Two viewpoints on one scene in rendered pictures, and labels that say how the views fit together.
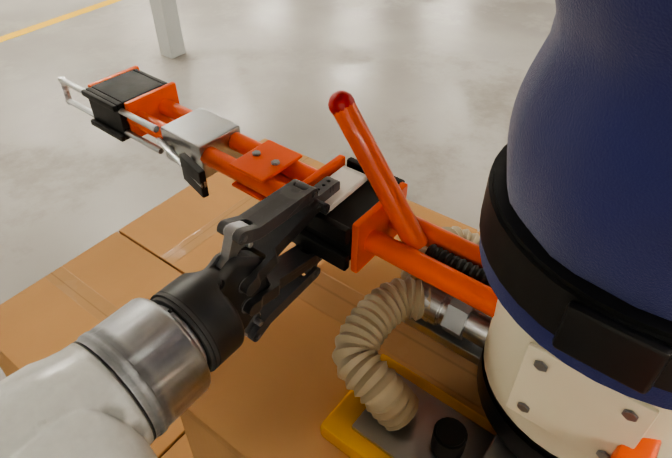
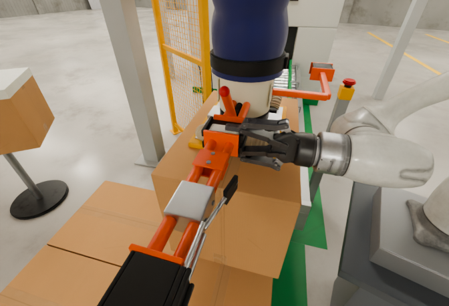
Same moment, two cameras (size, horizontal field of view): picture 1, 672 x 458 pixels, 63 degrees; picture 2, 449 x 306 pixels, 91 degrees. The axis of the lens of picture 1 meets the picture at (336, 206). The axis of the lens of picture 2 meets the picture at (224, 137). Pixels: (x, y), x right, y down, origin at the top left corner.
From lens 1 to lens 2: 0.70 m
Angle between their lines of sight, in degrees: 83
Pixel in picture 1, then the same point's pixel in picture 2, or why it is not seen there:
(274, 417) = (284, 174)
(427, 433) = not seen: hidden behind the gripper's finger
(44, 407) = (371, 135)
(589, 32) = (278, 8)
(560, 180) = (280, 38)
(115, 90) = (157, 291)
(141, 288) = not seen: outside the picture
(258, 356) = (267, 186)
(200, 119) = (182, 202)
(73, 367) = (357, 139)
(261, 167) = (218, 157)
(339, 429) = not seen: hidden behind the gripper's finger
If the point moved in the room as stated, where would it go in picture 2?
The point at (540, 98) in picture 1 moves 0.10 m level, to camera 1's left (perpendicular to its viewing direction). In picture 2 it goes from (270, 29) to (296, 37)
